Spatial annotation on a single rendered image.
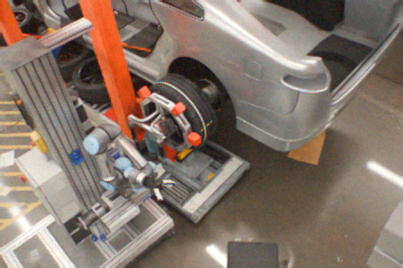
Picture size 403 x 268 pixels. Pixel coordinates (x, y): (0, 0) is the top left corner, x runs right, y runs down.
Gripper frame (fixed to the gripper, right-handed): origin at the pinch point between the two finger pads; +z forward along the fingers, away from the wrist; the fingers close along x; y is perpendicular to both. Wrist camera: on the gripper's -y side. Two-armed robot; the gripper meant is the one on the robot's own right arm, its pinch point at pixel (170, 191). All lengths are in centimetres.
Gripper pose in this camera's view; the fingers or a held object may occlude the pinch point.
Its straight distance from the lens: 252.9
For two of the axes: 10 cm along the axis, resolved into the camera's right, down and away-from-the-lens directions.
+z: 8.3, 3.5, -4.3
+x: -5.5, 5.4, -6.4
